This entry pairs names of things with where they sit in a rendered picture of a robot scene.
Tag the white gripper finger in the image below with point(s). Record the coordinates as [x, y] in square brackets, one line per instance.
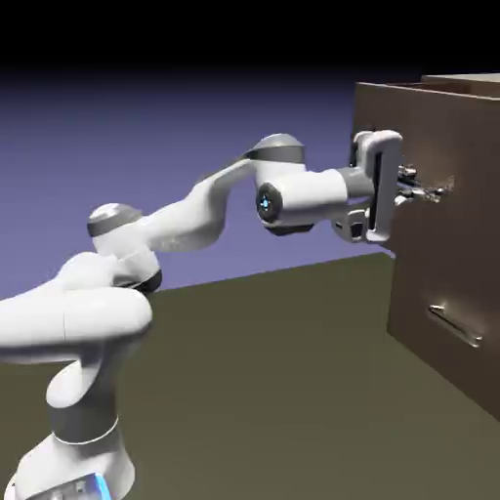
[401, 200]
[406, 170]

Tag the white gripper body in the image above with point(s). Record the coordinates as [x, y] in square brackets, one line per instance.
[387, 175]

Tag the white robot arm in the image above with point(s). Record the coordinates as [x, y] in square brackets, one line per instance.
[218, 203]

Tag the brown drawer front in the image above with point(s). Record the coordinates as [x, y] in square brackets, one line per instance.
[422, 351]
[449, 133]

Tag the brown wooden cabinet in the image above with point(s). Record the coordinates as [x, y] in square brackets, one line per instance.
[468, 371]

